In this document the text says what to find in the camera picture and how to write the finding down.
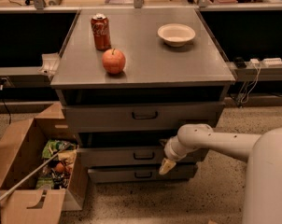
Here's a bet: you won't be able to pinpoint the grey drawer cabinet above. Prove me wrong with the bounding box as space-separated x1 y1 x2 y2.
50 7 236 185

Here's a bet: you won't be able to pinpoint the grey drawer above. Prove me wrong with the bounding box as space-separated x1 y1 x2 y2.
88 163 197 183
63 102 224 133
77 145 210 169

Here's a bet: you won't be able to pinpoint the red soda can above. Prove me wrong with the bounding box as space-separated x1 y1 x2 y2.
91 13 111 50

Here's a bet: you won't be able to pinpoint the grey bottom drawer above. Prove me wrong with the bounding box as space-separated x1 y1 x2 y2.
88 163 197 183

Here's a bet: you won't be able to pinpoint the grey metal pole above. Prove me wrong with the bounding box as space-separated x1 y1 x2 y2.
0 144 71 202

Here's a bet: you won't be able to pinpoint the red apple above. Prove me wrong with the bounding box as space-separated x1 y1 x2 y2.
102 49 126 75

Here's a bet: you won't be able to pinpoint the green snack bags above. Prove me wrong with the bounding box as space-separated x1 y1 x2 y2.
35 140 78 189

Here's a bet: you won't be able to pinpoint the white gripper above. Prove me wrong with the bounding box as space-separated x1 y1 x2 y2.
159 136 188 175

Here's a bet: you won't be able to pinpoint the black cable on left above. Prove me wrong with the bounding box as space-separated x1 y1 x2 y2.
0 77 13 125

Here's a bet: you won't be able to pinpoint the grey top drawer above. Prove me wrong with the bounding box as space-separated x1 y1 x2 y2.
63 102 224 133

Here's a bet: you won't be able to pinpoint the clear plastic bracket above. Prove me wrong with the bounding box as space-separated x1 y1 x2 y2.
38 53 60 76

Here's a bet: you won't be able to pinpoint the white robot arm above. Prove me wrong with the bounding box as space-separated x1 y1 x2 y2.
159 124 282 224

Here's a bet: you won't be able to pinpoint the white paper bowl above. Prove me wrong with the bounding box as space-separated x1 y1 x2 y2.
158 23 196 48

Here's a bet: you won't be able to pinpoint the open cardboard box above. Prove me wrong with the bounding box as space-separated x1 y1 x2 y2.
0 103 88 224

